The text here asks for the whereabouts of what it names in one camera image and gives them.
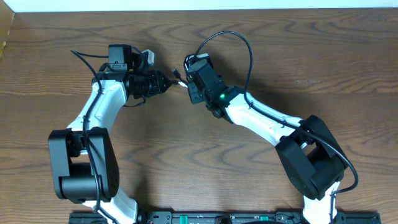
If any black usb cable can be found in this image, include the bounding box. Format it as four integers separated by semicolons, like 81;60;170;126
171;54;195;86

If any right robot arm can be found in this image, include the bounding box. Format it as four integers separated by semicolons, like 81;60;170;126
183;54;347;223

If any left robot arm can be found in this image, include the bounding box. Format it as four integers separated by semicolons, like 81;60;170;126
48;44;172;223

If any left camera cable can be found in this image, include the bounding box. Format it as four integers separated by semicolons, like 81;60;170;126
70;49;109;223

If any camera cable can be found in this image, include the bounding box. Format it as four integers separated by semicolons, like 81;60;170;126
189;30;359;224
70;49;109;223

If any right camera cable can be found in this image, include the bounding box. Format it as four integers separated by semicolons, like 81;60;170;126
189;30;359;224

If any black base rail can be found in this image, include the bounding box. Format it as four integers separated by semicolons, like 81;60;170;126
68;210;382;224

